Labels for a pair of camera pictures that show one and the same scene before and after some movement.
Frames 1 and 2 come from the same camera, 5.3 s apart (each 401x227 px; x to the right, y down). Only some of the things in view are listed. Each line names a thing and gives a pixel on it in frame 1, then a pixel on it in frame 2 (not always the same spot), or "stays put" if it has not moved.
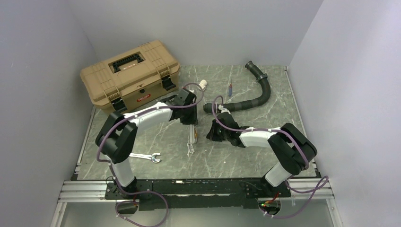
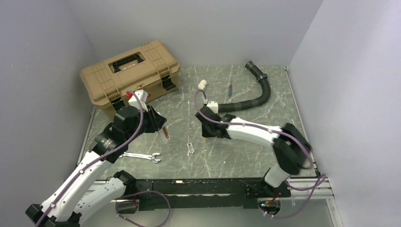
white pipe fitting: (202, 83) stays put
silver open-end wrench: (152, 157) stays put
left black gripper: (193, 120) to (156, 120)
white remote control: (192, 139) to (165, 135)
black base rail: (165, 194) stays put
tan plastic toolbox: (119, 83) stays put
